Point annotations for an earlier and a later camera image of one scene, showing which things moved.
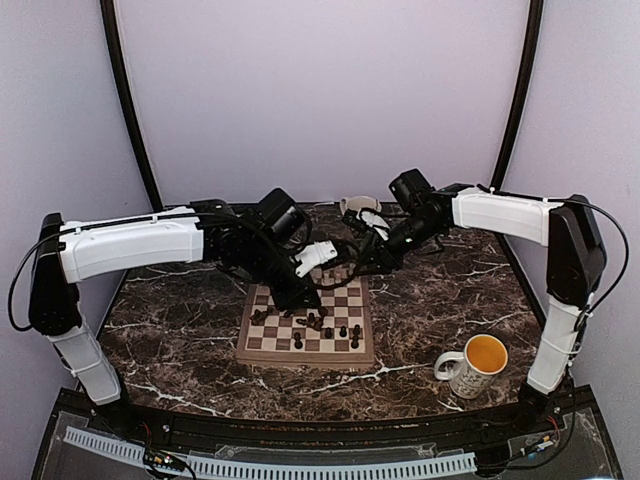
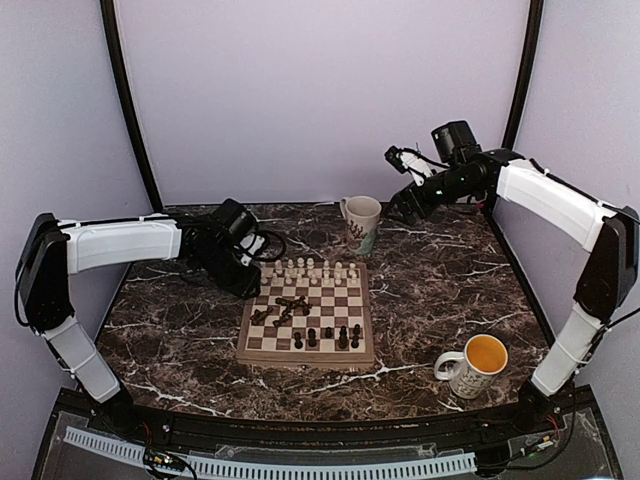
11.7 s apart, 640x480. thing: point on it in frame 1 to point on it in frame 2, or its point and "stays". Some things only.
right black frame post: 535,18 stays
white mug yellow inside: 484,356 stays
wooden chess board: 337,334 stays
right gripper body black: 419,230 to 453,189
